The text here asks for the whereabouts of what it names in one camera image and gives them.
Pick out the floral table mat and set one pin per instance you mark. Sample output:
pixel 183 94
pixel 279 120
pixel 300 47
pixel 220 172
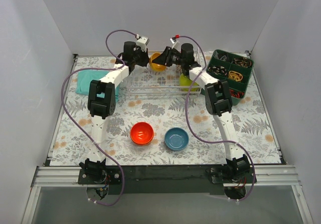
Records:
pixel 249 117

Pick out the aluminium frame rail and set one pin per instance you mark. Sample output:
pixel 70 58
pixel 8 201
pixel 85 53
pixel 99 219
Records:
pixel 276 197

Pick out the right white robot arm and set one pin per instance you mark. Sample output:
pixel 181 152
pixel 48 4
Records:
pixel 218 103

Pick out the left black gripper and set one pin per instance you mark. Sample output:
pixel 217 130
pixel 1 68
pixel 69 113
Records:
pixel 143 58

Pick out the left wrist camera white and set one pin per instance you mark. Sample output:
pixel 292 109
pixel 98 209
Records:
pixel 142 42

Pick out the teal cloth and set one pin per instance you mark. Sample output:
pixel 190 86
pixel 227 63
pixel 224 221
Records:
pixel 84 79

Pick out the blue grey bowl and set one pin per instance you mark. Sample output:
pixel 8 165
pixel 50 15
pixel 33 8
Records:
pixel 176 139

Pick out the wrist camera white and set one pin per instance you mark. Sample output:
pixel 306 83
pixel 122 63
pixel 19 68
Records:
pixel 175 42
pixel 142 42

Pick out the red orange bowl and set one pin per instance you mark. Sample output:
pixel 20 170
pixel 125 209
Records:
pixel 141 133

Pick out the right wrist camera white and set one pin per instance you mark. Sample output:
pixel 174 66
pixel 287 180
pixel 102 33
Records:
pixel 175 42

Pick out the white wire dish rack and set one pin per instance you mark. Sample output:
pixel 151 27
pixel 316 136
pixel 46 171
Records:
pixel 144 82

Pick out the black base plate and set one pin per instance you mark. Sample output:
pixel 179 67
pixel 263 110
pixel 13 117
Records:
pixel 159 179

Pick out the green compartment organizer tray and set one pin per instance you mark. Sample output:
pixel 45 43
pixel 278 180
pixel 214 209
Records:
pixel 232 68

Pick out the lime green bowl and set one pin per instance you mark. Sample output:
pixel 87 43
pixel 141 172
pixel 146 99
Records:
pixel 185 83

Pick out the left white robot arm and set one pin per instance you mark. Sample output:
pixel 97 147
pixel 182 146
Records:
pixel 102 104

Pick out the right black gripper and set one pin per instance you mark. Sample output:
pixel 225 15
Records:
pixel 169 57

